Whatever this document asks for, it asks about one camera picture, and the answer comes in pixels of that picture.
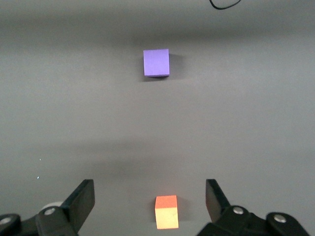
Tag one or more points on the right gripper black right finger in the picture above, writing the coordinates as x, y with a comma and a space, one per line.
216, 201

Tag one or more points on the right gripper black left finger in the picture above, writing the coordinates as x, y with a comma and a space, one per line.
78, 204

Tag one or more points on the orange cube block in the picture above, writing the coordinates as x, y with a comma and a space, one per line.
166, 214

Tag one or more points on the purple cube block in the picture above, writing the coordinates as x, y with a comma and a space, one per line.
156, 62

